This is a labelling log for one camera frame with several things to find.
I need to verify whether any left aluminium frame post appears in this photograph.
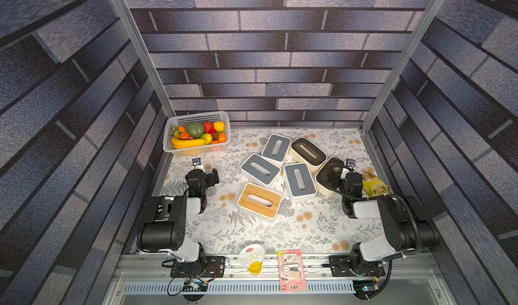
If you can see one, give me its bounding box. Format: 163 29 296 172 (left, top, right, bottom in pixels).
110 0 176 118

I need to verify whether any dark lid cream tissue box rear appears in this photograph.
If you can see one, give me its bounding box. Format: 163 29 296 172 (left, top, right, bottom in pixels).
289 137 328 175

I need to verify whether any right aluminium frame post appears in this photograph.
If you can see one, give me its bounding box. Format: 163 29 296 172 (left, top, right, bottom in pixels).
361 0 445 135

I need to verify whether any aluminium frame post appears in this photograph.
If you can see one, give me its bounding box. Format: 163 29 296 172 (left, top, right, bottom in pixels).
110 0 176 118
361 0 445 135

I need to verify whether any white slotted cable duct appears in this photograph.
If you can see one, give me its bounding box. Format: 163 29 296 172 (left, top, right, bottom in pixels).
122 280 356 296

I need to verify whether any yellow toy pepper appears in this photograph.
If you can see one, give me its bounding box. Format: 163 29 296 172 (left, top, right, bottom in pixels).
213 121 225 132

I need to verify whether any red toy fruit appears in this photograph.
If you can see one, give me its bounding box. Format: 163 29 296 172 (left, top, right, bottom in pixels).
203 122 214 133

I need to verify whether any dark lid cream tissue box right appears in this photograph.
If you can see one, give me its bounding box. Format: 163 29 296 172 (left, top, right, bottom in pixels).
314 157 345 198

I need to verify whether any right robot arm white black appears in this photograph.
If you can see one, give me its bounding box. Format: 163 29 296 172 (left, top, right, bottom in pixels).
324 166 440 278

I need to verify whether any green toy apple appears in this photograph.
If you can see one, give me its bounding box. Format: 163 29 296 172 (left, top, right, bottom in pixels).
200 132 213 145

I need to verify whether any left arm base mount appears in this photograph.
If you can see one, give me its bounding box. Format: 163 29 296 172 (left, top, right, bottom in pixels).
170 256 227 279

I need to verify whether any dark lid cream tissue box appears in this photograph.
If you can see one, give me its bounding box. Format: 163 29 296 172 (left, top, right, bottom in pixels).
289 137 328 175
314 157 345 198

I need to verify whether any green snack bag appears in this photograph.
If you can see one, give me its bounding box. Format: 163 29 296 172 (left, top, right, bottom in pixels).
362 172 393 197

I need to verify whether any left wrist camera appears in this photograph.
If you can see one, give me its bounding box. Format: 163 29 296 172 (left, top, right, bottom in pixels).
192 157 204 170

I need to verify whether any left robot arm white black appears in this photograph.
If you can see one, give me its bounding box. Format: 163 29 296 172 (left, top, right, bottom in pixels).
136 169 219 276

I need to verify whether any grey lid tissue box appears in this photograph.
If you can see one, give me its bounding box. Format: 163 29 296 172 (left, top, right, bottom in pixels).
283 163 317 202
240 153 281 189
262 134 292 167

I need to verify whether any yellow toy banana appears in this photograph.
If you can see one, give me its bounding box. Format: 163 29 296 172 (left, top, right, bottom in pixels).
171 137 207 149

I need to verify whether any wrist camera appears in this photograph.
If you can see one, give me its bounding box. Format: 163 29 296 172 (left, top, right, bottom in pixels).
345 159 356 172
192 157 204 170

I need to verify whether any white yellow snack pouch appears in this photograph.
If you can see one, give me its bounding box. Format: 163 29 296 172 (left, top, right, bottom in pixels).
238 244 264 275

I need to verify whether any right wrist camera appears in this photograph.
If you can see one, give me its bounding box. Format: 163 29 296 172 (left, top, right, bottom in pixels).
345 159 356 172

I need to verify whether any aluminium front rail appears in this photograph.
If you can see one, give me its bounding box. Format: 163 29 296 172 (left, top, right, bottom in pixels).
112 252 442 282

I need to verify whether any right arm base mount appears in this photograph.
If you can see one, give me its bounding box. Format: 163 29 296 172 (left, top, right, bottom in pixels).
329 255 386 278

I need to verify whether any pink stapler blister pack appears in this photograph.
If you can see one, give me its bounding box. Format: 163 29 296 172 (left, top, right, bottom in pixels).
277 249 308 293

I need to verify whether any bamboo lid tissue box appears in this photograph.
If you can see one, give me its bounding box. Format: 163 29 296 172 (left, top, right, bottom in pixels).
237 183 283 223

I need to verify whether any white plastic basket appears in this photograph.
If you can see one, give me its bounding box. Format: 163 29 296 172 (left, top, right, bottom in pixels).
163 111 231 156

